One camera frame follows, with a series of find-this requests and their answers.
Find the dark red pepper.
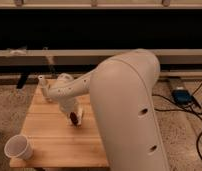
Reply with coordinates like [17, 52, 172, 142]
[70, 112, 79, 125]

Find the wooden table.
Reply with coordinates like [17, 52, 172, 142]
[10, 86, 109, 168]

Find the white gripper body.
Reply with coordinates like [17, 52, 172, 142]
[59, 98, 79, 114]

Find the blue power adapter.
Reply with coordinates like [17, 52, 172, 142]
[172, 90, 192, 105]

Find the white rectangular sponge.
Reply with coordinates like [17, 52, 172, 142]
[74, 107, 83, 126]

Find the black cable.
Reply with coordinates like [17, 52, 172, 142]
[151, 76, 202, 168]

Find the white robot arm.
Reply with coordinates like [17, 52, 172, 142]
[49, 49, 169, 171]

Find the white paper cup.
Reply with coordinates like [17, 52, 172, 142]
[4, 135, 33, 160]

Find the small white bottle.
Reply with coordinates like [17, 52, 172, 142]
[38, 75, 51, 102]

